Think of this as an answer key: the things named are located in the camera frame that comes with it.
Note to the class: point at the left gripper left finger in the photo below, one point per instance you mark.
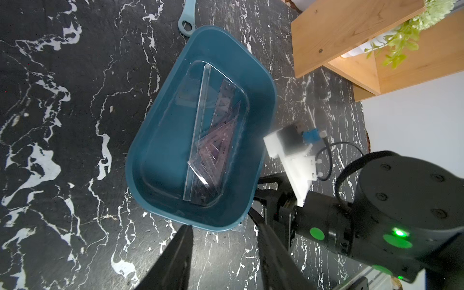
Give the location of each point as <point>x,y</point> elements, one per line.
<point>172,269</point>

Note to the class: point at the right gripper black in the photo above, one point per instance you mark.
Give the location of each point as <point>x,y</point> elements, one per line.
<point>321,219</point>

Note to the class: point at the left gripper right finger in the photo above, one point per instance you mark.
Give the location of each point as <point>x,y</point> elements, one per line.
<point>279,272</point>

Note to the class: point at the dark triangle ruler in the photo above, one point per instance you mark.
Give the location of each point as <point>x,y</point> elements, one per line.
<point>227,106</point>

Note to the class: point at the clear straight ruler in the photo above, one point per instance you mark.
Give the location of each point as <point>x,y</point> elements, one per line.
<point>203,96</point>

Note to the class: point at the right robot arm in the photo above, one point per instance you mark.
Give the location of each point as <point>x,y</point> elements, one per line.
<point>399,215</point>

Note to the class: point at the teal plastic storage box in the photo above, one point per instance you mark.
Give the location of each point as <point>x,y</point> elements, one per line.
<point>156,166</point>

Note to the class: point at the wooden corner shelf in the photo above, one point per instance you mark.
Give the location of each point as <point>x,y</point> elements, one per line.
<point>328,29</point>

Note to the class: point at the potted flower white pot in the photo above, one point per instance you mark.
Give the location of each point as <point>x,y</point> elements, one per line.
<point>405,36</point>

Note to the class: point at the light teal brush handle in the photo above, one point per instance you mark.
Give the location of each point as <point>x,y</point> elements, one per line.
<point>186,22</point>

